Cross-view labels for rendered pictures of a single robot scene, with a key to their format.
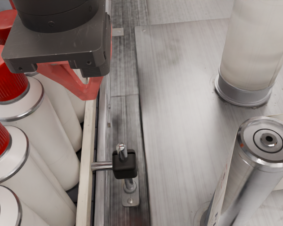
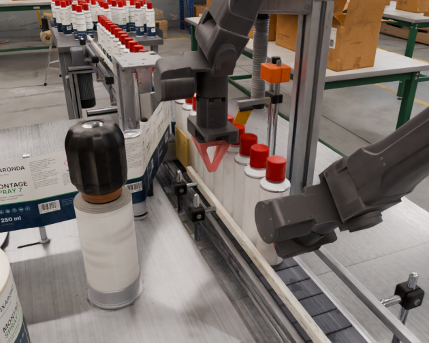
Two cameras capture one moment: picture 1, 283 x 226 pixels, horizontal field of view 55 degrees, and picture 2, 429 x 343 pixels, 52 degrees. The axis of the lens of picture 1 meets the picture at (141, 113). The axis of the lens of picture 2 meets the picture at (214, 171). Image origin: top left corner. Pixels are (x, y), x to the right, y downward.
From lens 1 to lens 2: 93 cm
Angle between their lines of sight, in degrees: 98
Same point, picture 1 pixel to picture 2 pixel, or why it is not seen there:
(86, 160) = (218, 205)
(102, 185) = (208, 217)
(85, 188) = (211, 197)
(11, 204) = not seen: hidden behind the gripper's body
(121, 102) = (233, 292)
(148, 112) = (197, 255)
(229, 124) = not seen: hidden behind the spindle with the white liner
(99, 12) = (195, 123)
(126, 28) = not seen: outside the picture
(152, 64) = (209, 296)
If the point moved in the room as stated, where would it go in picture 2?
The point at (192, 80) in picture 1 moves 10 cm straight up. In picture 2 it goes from (163, 287) to (160, 239)
